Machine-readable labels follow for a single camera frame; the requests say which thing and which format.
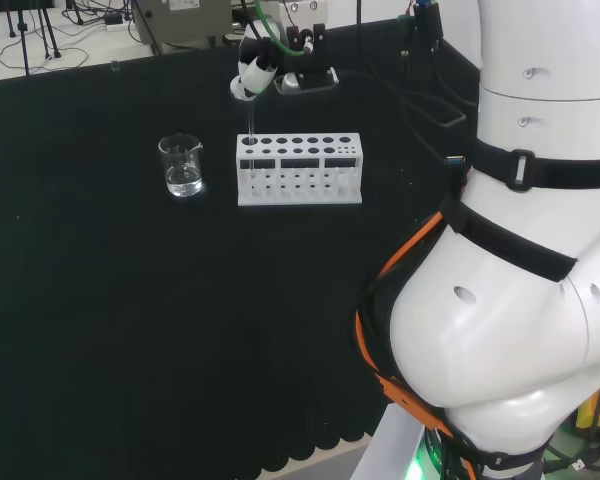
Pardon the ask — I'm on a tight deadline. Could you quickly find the black bench cloth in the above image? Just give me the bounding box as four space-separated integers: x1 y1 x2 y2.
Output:
0 17 484 476

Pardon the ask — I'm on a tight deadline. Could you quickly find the thin black floor cable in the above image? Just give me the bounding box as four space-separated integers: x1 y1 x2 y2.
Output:
0 34 90 72

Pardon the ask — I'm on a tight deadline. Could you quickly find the black tripod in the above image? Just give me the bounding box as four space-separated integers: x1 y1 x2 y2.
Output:
36 0 64 62
4 0 33 77

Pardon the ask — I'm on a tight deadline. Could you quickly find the white test tube rack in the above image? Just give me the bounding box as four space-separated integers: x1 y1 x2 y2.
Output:
236 132 364 207

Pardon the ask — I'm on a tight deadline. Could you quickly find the black electronics box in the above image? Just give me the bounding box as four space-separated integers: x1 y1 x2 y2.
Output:
411 0 445 52

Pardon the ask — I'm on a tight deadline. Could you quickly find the clear glass rod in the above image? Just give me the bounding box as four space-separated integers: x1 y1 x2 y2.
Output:
246 94 258 176

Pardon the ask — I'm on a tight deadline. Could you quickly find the green cable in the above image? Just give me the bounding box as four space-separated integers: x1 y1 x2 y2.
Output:
252 0 312 57

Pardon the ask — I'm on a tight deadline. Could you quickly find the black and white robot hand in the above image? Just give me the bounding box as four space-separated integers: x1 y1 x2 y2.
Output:
229 21 284 102

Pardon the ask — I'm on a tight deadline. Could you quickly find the grey metal box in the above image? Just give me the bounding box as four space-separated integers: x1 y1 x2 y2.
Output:
131 0 234 51

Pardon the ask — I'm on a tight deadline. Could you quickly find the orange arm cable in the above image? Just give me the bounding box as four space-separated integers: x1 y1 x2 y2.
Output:
354 209 482 480

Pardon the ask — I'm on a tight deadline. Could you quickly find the yellow stop button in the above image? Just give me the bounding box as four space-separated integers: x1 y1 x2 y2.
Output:
573 378 600 437

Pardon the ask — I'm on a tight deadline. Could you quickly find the clear glass beaker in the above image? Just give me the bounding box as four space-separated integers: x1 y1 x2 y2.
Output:
157 133 205 198

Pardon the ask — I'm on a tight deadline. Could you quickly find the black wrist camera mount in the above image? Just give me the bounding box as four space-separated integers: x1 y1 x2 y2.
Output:
273 21 341 96

